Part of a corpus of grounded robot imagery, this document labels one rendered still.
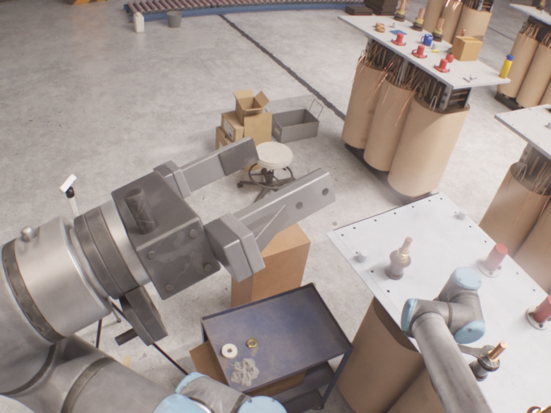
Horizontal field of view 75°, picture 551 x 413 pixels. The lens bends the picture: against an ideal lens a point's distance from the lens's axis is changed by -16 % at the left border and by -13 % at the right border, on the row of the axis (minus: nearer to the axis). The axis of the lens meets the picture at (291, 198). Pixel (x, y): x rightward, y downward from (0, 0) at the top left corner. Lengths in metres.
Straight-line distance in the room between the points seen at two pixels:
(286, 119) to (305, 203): 4.77
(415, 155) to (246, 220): 3.62
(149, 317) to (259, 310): 1.80
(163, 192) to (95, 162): 4.29
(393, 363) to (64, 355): 1.80
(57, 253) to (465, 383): 0.74
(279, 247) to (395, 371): 0.93
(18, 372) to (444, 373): 0.75
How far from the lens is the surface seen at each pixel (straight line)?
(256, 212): 0.29
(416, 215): 2.10
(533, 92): 7.33
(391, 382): 2.25
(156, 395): 0.40
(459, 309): 1.15
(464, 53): 3.89
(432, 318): 1.06
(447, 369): 0.90
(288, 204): 0.30
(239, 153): 0.42
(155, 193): 0.35
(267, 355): 2.01
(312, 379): 2.39
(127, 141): 4.87
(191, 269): 0.30
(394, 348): 1.99
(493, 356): 1.56
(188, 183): 0.41
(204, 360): 2.10
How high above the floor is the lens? 2.66
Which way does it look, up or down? 41 degrees down
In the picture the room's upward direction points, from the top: 9 degrees clockwise
